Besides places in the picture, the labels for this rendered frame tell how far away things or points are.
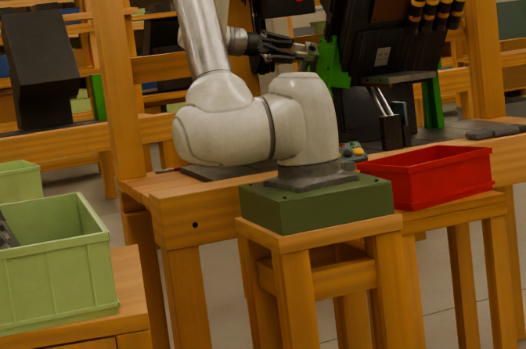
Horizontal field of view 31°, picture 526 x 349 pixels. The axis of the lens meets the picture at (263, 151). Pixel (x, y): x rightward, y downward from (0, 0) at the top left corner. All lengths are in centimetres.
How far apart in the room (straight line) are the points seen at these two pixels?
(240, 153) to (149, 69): 113
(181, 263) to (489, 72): 156
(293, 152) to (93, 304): 62
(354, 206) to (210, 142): 37
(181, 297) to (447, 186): 79
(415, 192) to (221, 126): 61
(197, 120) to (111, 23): 104
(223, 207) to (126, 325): 79
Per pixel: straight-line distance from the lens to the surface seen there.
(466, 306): 294
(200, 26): 234
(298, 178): 229
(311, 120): 227
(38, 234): 255
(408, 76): 293
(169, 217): 264
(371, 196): 227
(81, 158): 985
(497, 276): 273
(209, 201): 266
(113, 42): 320
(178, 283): 269
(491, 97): 372
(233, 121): 222
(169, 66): 332
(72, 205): 254
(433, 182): 259
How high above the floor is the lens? 133
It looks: 7 degrees down
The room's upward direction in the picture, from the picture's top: 7 degrees counter-clockwise
